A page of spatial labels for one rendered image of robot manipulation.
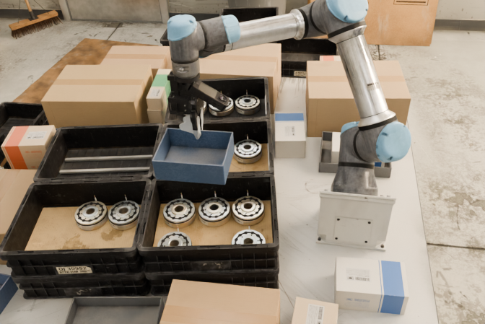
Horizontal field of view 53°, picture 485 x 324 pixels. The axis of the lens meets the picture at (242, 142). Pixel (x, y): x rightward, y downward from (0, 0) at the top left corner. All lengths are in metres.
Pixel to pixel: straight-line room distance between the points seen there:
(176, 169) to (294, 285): 0.53
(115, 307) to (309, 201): 0.76
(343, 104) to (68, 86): 1.18
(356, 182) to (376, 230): 0.17
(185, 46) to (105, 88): 0.96
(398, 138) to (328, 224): 0.36
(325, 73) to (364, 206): 0.78
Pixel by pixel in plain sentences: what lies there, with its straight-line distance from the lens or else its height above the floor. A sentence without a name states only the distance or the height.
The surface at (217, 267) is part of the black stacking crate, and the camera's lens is 1.46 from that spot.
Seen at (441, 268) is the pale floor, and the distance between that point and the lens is 2.62.
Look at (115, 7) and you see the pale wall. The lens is 4.97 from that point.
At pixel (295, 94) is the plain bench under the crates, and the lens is 2.37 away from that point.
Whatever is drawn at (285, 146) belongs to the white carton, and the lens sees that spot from 1.96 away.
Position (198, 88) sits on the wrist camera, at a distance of 1.34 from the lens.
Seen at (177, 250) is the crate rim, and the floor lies 0.93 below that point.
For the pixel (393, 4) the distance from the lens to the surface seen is 4.32.
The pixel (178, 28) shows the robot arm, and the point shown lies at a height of 1.47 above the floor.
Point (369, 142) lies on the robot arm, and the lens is 1.50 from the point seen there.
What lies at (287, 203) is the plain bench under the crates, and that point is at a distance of 1.81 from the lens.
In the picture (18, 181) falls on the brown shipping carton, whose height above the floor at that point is 0.86.
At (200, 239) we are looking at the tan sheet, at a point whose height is 0.83.
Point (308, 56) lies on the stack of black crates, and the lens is 3.12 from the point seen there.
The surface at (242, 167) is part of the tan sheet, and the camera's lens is 1.77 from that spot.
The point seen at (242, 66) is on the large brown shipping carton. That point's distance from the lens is 2.21.
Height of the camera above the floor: 2.00
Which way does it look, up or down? 39 degrees down
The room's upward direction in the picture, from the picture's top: 4 degrees counter-clockwise
